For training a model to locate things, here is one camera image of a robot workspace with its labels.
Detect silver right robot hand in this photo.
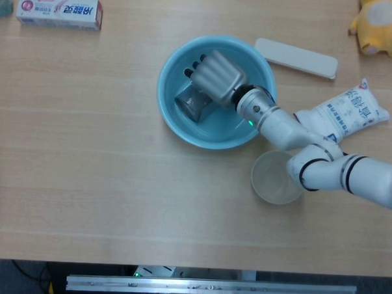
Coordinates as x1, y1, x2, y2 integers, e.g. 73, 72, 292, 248
182, 48, 250, 108

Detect white pink toothpaste box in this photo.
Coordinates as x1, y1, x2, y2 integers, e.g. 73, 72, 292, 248
15, 0, 104, 32

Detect yellow plush toy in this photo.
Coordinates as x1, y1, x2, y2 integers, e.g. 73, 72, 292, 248
346, 0, 392, 60

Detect grey garbage bag roll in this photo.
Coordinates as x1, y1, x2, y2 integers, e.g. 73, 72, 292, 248
173, 84, 218, 123

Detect light blue plastic basin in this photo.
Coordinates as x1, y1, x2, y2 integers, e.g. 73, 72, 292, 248
153, 33, 280, 154

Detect beige round bowl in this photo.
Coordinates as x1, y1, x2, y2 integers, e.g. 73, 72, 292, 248
249, 148, 306, 206

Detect white milk pouch blue print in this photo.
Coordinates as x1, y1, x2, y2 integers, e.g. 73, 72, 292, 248
293, 75, 392, 145

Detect aluminium profile rail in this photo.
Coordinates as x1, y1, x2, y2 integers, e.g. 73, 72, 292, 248
65, 272, 358, 294

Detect black floor cable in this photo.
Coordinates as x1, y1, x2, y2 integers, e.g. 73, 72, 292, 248
10, 260, 55, 294

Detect beige cutlery case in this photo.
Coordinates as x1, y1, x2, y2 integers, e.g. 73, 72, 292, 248
252, 37, 340, 81

